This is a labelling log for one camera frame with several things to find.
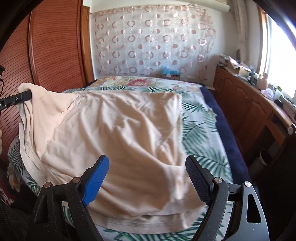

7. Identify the beige printed t-shirt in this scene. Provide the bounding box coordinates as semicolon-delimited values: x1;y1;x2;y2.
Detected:
17;83;204;234

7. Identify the dark blue mattress edge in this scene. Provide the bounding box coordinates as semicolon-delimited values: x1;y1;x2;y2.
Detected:
200;87;251;184

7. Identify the floral and palm bedspread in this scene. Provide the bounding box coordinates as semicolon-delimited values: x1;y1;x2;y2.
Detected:
8;76;233;240

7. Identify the wooden louvered wardrobe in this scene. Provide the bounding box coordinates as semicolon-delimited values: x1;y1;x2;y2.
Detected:
0;0;95;167

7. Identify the wooden side cabinet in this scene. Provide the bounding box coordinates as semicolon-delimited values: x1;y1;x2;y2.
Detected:
213;66;292;165

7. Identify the blue item on cardboard box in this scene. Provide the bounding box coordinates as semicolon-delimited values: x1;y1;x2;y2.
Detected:
161;67;180;80

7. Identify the clutter on cabinet top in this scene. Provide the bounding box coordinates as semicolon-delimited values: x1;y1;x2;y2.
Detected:
218;54;295;120

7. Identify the sheer circle-pattern curtain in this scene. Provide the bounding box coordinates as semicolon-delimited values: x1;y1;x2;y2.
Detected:
90;4;216;82

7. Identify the bright window with wooden frame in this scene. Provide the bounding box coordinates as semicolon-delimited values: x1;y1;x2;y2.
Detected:
257;6;295;99

